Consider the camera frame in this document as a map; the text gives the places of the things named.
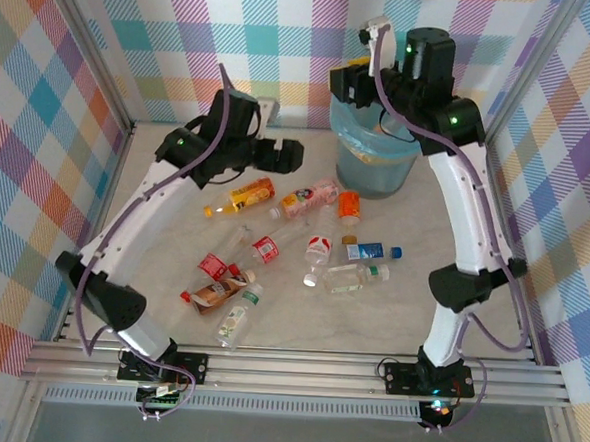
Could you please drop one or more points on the pink label plastic bottle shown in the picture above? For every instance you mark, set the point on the pink label plastic bottle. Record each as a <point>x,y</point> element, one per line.
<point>301,201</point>

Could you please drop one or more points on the yellow label orange juice bottle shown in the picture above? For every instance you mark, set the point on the yellow label orange juice bottle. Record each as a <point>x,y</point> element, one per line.
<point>249,193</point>

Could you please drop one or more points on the orange label plastic bottle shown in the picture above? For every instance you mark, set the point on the orange label plastic bottle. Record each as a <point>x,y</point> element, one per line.
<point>348,204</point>

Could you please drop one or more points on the clear bottle small red label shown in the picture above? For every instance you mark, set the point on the clear bottle small red label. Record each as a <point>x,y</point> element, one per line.
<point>264,249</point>

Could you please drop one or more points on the red white label water bottle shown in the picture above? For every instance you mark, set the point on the red white label water bottle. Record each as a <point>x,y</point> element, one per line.
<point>318,250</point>

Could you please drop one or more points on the blue label water bottle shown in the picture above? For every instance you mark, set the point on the blue label water bottle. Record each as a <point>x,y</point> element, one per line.
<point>366,250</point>

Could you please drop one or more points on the clear cola bottle red label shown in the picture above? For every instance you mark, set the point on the clear cola bottle red label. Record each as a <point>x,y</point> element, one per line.
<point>212,266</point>

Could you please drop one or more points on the clear bottle green white cap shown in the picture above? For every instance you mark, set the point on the clear bottle green white cap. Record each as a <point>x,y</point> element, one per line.
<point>344,279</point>

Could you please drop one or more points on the brown label drink bottle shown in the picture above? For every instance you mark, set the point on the brown label drink bottle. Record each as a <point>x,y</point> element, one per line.
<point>218,294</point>

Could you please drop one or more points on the green flower label bottle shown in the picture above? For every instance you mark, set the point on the green flower label bottle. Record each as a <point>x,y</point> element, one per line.
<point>233,322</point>

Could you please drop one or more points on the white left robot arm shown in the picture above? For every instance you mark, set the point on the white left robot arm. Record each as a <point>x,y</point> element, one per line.
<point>140,206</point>

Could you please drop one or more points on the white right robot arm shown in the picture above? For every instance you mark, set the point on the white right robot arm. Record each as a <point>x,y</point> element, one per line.
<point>468,206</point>

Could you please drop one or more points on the blue plastic bin liner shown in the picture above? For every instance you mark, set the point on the blue plastic bin liner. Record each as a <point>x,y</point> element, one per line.
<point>343,129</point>

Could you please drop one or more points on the translucent grey plastic bin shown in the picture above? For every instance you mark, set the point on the translucent grey plastic bin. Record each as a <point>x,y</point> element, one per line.
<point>373,178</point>

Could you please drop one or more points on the green circuit board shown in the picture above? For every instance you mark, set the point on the green circuit board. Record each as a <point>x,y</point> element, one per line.
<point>161,400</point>

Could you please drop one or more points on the small black circuit board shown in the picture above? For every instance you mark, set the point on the small black circuit board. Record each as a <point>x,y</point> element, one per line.
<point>438,412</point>

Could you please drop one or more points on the aluminium frame post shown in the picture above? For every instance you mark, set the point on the aluminium frame post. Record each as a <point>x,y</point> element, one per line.
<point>530,70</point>
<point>99,59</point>

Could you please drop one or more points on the aluminium side rail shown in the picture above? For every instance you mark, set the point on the aluminium side rail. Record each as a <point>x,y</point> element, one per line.
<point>525,315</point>
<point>124,143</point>

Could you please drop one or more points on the aluminium mounting rail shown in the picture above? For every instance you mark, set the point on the aluminium mounting rail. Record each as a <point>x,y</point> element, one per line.
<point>291,371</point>

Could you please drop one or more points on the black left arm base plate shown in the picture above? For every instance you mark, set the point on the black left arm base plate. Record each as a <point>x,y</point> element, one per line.
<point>193,367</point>

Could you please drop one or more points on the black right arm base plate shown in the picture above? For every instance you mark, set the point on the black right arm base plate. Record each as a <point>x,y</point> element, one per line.
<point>400,378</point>

